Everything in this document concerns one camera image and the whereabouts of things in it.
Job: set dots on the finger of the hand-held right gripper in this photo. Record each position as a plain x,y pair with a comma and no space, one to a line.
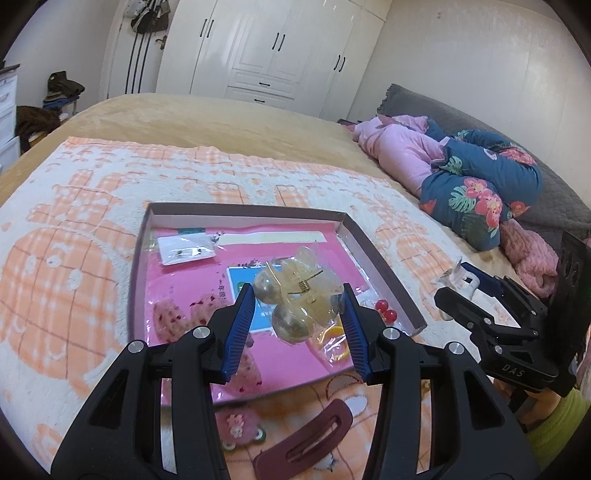
482,279
461,311

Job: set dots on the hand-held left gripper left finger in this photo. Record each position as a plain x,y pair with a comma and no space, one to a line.
238,337

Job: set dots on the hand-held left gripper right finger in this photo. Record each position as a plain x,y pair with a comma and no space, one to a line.
360,341

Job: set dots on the red bead hair accessory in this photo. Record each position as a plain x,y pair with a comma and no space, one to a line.
390,316

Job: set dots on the pearl hair claw clip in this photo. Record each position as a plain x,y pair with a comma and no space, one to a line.
286,323

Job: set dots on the sheer bow hair clip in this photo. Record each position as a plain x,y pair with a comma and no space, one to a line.
171,318

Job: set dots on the pink fuzzy flower clip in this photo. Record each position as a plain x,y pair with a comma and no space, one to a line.
238,427

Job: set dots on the small clear earring bag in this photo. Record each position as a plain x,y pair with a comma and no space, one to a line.
184,249

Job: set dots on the brown cardboard box tray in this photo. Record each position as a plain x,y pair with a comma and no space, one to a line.
138,277

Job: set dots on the maroon hair clip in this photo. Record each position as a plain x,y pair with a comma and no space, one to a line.
277,461

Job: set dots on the person's right forearm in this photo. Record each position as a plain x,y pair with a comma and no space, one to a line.
565,417

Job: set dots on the pink knitted towel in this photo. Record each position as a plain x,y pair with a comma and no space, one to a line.
531,254

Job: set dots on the pink book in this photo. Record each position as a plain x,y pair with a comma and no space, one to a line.
184,281

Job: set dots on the blue floral quilt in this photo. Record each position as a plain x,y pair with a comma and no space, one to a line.
466,203

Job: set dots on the cream bookmark strip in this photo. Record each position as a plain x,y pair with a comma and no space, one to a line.
277,237

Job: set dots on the green white card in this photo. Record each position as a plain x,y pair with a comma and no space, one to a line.
191,230

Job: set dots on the pink quilt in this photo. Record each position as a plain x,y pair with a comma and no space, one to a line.
397,152

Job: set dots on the white orange fleece blanket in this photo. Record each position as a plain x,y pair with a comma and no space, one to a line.
69,277

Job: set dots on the dark phone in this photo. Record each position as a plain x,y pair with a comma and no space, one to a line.
346,122

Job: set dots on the bed with beige sheet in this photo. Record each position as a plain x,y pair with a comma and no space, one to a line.
207,115

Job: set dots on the white wardrobe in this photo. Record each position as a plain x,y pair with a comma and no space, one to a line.
277,50

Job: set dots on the brown jacket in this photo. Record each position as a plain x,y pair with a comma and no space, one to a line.
39,124

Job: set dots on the dark clothes pile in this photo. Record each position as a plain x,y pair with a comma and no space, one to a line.
64,90

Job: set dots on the white door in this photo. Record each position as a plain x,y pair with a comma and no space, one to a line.
120,55

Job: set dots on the white plastic drawer cabinet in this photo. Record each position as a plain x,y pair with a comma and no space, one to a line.
8,120

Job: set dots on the brown hanging bag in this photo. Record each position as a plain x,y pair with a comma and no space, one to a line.
150,16

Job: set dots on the white hanging bag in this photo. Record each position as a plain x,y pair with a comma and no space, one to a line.
131,4

